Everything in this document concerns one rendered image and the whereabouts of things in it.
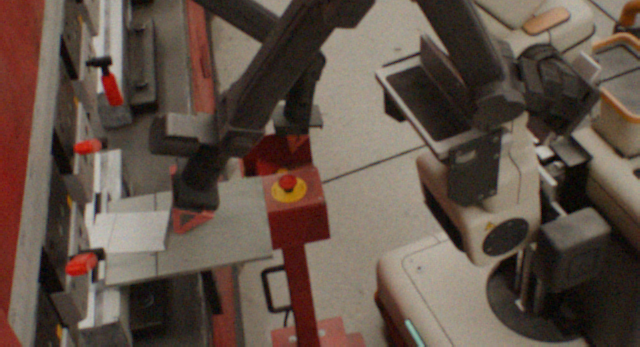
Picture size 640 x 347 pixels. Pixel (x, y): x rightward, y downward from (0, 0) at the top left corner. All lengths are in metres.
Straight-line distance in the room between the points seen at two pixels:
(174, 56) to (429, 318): 0.87
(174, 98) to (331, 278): 0.93
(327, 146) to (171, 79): 1.14
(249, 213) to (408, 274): 0.88
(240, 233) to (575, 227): 0.68
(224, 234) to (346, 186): 1.45
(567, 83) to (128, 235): 0.73
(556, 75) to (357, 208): 1.54
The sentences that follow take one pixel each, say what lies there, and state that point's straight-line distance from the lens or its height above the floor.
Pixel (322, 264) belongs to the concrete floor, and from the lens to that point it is 2.64.
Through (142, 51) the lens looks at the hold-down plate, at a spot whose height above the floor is 0.91.
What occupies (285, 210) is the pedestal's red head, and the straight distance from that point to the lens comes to 1.75.
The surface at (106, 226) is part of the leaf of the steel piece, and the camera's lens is 1.50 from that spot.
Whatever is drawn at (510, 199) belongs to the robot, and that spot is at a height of 0.83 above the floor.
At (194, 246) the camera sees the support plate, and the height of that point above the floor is 1.00.
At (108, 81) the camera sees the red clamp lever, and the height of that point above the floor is 1.21.
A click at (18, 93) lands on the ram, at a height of 1.45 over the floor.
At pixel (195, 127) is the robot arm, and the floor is 1.23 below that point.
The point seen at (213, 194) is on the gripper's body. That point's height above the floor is 1.08.
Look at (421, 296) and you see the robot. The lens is 2.22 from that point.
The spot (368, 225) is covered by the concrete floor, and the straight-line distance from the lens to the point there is 2.73.
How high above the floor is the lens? 2.07
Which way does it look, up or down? 45 degrees down
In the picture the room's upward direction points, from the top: 7 degrees counter-clockwise
